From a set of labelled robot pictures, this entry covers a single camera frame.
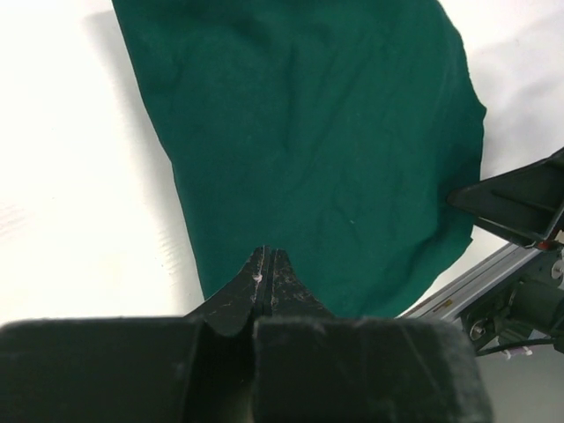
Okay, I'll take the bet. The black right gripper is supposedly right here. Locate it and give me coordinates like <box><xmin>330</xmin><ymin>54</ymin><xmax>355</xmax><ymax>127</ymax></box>
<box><xmin>447</xmin><ymin>149</ymin><xmax>563</xmax><ymax>356</ymax></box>

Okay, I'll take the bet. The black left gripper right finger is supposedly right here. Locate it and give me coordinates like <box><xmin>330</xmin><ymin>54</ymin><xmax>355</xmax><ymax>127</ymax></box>
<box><xmin>253</xmin><ymin>249</ymin><xmax>339</xmax><ymax>422</ymax></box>

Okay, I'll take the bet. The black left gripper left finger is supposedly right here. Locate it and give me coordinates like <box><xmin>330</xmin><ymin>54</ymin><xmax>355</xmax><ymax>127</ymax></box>
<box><xmin>182</xmin><ymin>246</ymin><xmax>269</xmax><ymax>422</ymax></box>

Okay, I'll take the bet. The green surgical drape cloth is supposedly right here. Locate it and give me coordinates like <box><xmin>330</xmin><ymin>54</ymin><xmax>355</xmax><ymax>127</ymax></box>
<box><xmin>114</xmin><ymin>1</ymin><xmax>486</xmax><ymax>317</ymax></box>

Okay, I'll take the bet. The aluminium frame rail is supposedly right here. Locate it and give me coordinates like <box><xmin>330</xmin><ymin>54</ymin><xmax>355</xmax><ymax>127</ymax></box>
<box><xmin>400</xmin><ymin>244</ymin><xmax>544</xmax><ymax>322</ymax></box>

